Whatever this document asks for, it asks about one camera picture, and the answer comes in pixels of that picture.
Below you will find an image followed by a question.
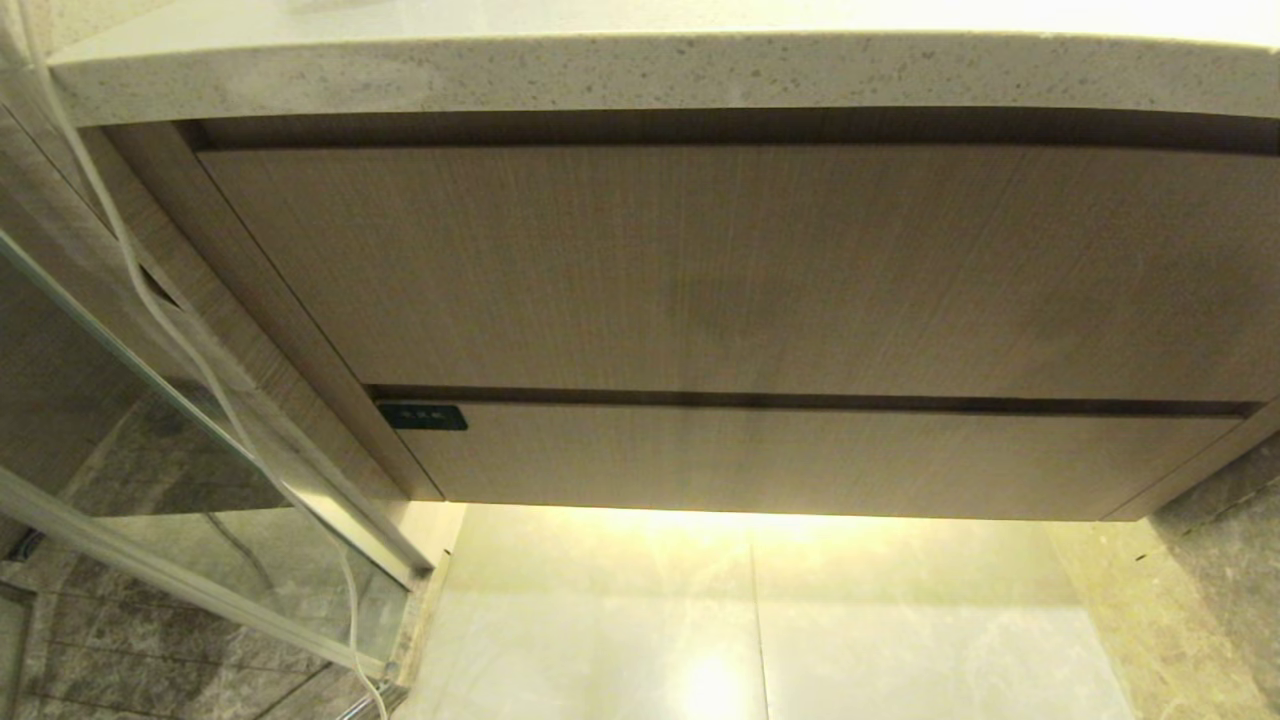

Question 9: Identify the large wooden drawer front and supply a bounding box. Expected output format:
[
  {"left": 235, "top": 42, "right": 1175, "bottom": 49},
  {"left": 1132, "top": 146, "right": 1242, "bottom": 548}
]
[{"left": 196, "top": 146, "right": 1280, "bottom": 403}]

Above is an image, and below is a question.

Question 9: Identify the shallow wooden drawer front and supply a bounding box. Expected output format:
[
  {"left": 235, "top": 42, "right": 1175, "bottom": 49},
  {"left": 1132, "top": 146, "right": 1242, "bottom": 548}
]
[{"left": 376, "top": 400, "right": 1251, "bottom": 522}]

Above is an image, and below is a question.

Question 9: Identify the small black control panel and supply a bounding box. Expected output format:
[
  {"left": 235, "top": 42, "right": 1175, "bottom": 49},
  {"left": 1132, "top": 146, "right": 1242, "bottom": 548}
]
[{"left": 378, "top": 403, "right": 469, "bottom": 433}]

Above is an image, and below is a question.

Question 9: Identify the speckled stone countertop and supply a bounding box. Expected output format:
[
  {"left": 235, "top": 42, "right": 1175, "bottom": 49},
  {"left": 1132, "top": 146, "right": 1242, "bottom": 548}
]
[{"left": 45, "top": 0, "right": 1280, "bottom": 129}]

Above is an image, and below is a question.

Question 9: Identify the wooden vanity cabinet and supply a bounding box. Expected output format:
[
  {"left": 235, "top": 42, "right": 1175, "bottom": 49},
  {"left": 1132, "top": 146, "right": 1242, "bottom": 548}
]
[{"left": 100, "top": 108, "right": 1280, "bottom": 523}]

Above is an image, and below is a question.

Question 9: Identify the glass shower door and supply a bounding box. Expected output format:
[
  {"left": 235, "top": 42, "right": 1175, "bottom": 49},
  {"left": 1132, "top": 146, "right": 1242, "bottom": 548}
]
[{"left": 0, "top": 232, "right": 435, "bottom": 683}]

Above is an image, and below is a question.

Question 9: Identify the white cable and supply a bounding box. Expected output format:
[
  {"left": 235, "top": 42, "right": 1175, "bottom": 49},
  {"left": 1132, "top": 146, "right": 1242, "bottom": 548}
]
[{"left": 5, "top": 0, "right": 391, "bottom": 720}]

